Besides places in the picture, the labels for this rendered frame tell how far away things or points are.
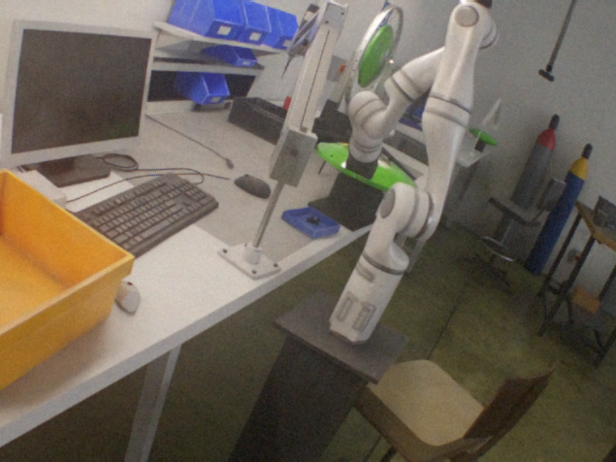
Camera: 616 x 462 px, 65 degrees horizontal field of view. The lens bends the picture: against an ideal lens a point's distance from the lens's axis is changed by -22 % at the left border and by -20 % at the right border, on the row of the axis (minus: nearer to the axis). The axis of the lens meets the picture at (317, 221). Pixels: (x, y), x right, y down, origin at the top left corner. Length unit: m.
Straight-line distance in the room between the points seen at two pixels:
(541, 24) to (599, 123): 1.26
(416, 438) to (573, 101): 5.20
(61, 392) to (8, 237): 0.36
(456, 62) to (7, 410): 0.98
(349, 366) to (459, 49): 0.65
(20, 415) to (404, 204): 0.79
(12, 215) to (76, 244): 0.16
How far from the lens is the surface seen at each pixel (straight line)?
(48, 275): 0.91
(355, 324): 1.18
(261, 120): 2.15
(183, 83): 2.22
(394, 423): 1.50
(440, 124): 1.11
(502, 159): 6.27
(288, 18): 2.62
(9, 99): 1.12
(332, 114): 2.46
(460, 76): 1.13
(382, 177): 1.60
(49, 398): 0.70
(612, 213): 5.09
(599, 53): 6.37
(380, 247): 1.12
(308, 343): 1.15
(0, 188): 0.97
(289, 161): 1.10
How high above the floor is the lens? 1.41
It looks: 19 degrees down
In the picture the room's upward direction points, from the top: 24 degrees clockwise
